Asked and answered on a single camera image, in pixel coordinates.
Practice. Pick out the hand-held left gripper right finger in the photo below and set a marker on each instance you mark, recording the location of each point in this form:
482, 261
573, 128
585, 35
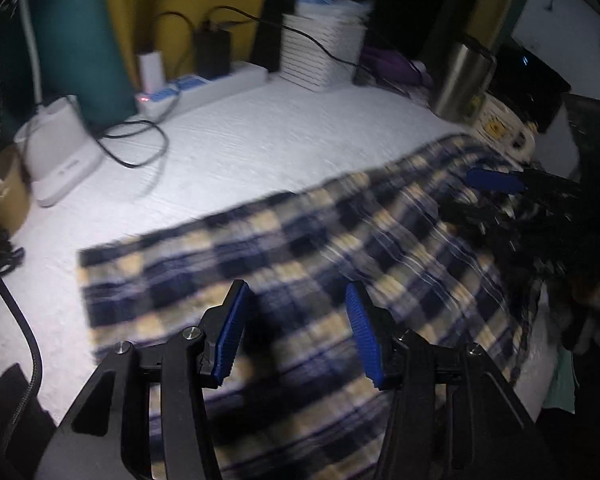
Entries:
367, 340

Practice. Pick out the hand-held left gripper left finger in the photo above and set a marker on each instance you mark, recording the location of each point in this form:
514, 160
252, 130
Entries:
230, 335

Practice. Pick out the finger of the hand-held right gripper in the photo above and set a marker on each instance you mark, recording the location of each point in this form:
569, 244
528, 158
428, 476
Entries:
495, 180
475, 215

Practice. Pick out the plaid pants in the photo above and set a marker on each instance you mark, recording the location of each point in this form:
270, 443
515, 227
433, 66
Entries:
305, 240

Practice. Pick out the steel tumbler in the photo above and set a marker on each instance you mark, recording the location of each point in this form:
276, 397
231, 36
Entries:
460, 85

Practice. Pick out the light green cloth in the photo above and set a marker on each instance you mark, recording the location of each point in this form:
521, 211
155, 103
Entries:
560, 385

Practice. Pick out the purple item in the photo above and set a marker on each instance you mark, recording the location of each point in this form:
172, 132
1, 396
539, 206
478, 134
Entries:
385, 62

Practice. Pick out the yellow curtain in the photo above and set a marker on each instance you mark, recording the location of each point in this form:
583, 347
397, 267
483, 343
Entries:
500, 0
145, 0

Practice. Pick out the white textured tablecloth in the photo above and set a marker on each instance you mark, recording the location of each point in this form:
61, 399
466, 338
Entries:
230, 140

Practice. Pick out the white slatted basket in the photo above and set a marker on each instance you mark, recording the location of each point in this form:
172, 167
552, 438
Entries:
315, 50

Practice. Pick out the white desk lamp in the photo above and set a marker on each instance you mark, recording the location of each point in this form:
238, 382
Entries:
60, 150

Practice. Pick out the white power strip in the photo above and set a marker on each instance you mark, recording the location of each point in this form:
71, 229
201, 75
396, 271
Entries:
230, 80

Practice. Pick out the cardboard box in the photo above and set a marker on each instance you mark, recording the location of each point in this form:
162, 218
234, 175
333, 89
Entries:
5, 195

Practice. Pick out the white charger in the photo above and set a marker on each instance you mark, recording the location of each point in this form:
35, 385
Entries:
151, 72

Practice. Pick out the black power adapter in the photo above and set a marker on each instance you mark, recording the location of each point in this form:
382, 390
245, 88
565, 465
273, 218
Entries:
212, 52

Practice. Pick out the teal curtain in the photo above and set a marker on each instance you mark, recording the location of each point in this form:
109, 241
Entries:
80, 35

